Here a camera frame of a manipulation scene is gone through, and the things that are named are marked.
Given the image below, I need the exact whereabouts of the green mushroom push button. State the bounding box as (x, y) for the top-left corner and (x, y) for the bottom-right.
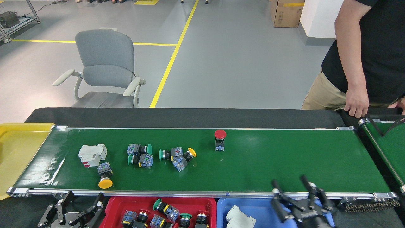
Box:
(179, 213), (193, 228)
(127, 143), (153, 156)
(159, 147), (183, 162)
(127, 154), (154, 169)
(153, 199), (180, 222)

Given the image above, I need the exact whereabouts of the person's right hand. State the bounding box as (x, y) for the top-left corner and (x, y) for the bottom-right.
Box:
(344, 87), (370, 118)

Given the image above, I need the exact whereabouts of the white circuit breaker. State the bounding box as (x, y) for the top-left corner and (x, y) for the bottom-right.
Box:
(78, 143), (108, 168)
(226, 205), (257, 228)

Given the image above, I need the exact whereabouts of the red plastic tray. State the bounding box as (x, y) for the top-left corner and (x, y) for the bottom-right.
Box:
(100, 196), (217, 228)

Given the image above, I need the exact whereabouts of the person's left hand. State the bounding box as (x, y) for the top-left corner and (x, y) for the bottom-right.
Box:
(388, 98), (405, 115)

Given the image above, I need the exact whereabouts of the black bent guide strip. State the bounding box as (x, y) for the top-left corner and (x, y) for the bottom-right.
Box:
(366, 114), (405, 137)

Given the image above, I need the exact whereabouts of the grey office chair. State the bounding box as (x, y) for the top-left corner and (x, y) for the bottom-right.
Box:
(52, 28), (146, 108)

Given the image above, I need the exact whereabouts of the brown cardboard box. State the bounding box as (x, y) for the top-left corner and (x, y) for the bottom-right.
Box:
(270, 0), (305, 28)

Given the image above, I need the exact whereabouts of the long green conveyor belt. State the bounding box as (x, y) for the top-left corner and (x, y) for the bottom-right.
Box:
(7, 125), (400, 198)

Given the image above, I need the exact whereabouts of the yellow plastic tray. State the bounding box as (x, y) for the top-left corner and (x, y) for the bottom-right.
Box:
(0, 123), (55, 200)

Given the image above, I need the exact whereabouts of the yellow mushroom push button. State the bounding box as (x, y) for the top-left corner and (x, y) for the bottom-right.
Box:
(172, 147), (197, 172)
(97, 162), (114, 190)

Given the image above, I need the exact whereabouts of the small black table cloth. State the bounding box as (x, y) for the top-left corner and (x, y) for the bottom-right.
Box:
(337, 106), (405, 228)

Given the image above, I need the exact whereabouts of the black device box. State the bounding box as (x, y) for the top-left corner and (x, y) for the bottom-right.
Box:
(0, 11), (20, 28)

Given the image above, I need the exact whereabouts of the short green feeder conveyor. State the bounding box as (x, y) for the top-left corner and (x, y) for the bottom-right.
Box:
(358, 118), (405, 194)

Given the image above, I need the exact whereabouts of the blue plastic tray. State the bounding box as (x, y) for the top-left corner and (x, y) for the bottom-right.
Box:
(217, 197), (333, 228)

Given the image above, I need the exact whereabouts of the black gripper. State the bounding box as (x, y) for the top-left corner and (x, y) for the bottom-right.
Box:
(271, 175), (336, 228)
(38, 190), (106, 228)

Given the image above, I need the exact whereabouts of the aluminium frame rack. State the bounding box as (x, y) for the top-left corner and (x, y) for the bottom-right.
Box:
(0, 0), (41, 43)

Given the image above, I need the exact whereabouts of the conveyor drive chain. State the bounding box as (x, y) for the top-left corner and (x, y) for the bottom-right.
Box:
(338, 197), (401, 212)

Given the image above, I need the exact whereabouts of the large black table cloth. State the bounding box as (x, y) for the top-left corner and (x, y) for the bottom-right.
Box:
(0, 108), (405, 228)

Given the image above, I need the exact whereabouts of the person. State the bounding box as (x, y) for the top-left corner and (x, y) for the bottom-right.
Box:
(301, 0), (405, 118)

